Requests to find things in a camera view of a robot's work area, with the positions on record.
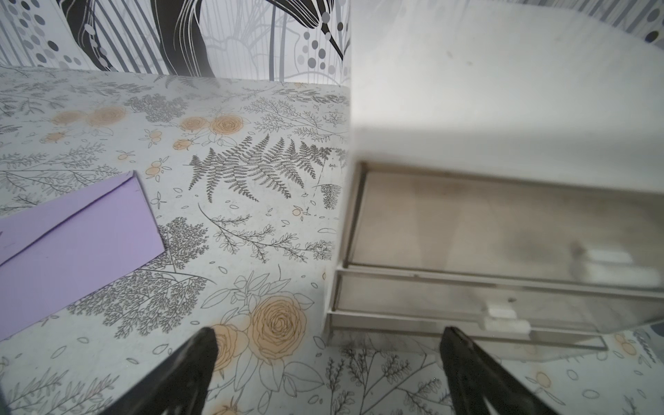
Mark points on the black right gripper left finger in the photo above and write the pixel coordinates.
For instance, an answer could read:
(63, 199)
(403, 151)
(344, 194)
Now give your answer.
(179, 385)

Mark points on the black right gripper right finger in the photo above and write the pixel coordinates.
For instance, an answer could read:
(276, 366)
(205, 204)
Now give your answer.
(479, 384)

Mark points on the white mini drawer cabinet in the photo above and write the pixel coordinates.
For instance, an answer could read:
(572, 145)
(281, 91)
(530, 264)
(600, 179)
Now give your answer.
(505, 176)

